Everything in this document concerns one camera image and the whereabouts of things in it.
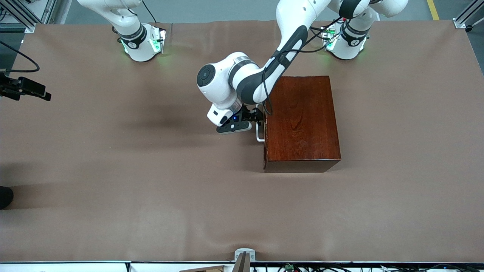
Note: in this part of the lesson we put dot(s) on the black round object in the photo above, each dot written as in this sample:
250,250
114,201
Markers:
5,197

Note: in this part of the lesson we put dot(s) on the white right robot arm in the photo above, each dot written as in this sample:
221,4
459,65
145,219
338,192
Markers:
136,49

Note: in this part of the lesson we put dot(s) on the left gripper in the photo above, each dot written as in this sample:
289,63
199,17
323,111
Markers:
250,114

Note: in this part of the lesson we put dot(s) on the grey metal bracket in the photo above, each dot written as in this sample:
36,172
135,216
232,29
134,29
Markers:
245,255

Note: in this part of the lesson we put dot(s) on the dark red-brown wooden cabinet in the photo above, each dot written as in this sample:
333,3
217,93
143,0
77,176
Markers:
302,121

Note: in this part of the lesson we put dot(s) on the brown table cover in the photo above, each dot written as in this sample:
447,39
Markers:
151,189

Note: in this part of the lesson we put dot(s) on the brown cardboard piece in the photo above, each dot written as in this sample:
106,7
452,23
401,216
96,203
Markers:
204,269

